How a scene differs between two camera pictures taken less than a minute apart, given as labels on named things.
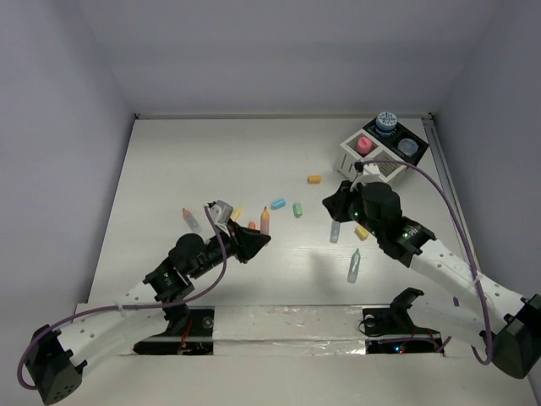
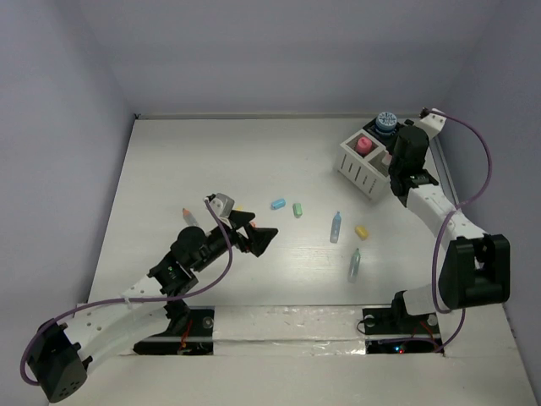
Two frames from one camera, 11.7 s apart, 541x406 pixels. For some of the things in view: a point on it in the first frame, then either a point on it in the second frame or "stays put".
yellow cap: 361,233 stays put
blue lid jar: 385,123 stays put
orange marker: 265,222 to 387,159
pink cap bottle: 364,145 stays put
